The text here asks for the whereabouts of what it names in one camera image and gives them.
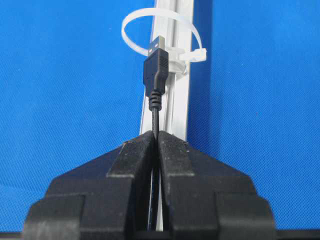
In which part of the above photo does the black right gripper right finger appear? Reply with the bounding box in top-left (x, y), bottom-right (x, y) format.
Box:
top-left (158, 131), bottom-right (277, 235)

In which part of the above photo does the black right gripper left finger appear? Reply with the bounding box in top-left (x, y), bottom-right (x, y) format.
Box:
top-left (23, 131), bottom-right (155, 235)

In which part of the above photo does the white zip tie mount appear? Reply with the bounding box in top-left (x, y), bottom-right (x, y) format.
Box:
top-left (165, 46), bottom-right (187, 75)

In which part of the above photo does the blue fabric panel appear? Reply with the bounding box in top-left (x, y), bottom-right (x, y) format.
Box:
top-left (0, 0), bottom-right (320, 232)

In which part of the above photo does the white zip tie loop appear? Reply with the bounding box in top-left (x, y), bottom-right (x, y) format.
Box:
top-left (121, 7), bottom-right (207, 63)

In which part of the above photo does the black USB cable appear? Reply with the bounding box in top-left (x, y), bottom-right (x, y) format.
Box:
top-left (142, 35), bottom-right (170, 233)

